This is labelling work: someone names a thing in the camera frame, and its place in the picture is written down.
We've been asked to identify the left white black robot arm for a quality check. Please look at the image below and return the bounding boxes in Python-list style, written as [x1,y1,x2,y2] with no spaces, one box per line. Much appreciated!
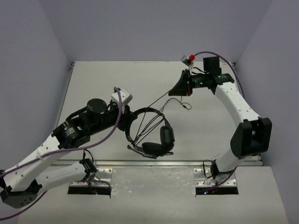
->
[0,94,132,209]

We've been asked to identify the purple cable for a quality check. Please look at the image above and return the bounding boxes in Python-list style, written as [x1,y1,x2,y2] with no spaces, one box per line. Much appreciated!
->
[194,50,245,189]
[0,86,123,219]

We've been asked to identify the black headphones with cable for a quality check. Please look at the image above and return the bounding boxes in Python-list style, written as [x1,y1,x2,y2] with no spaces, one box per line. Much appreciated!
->
[125,90,192,160]

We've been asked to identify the aluminium rail table front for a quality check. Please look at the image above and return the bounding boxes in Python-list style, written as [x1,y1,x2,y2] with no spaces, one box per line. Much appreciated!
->
[53,159,215,167]

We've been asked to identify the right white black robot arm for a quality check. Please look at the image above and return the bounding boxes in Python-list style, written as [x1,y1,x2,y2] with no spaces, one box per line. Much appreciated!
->
[168,55,272,179]

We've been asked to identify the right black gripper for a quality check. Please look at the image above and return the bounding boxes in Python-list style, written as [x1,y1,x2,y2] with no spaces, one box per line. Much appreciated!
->
[170,69,210,97]

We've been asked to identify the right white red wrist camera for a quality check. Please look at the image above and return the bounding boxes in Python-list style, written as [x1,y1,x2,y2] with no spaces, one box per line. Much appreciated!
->
[181,55,195,73]

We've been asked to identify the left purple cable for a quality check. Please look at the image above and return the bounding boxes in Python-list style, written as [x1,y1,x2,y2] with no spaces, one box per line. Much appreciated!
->
[0,86,123,219]

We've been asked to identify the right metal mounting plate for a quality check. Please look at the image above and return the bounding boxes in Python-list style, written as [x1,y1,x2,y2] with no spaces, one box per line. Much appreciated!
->
[193,167,237,188]

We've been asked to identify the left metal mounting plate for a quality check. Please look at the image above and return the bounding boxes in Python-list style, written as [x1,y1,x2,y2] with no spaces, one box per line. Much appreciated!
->
[69,168,113,188]

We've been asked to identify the metal mounting plate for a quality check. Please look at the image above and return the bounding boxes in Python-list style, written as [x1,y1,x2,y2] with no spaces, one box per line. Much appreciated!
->
[69,168,113,188]
[193,167,237,188]

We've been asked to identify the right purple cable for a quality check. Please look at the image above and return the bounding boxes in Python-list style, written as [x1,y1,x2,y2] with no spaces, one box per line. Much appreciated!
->
[194,50,245,189]

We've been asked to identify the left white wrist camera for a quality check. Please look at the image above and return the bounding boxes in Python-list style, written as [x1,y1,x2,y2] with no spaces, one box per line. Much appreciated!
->
[111,88,133,106]

